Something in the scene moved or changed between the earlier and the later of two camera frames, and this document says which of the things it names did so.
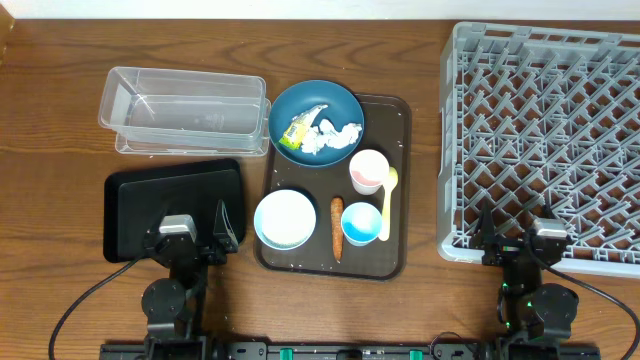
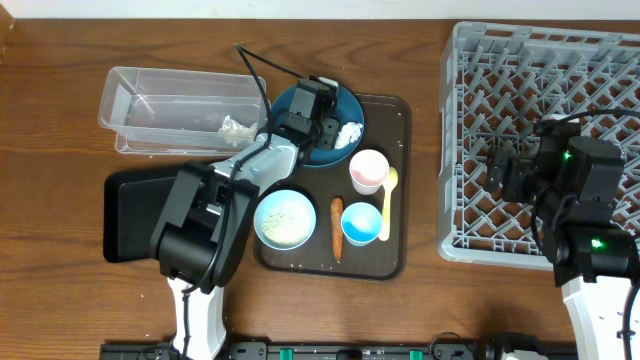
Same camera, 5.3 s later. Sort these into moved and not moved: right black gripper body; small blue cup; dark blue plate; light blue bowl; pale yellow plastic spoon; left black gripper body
Moved: right black gripper body; left black gripper body
Not moved: dark blue plate; pale yellow plastic spoon; light blue bowl; small blue cup
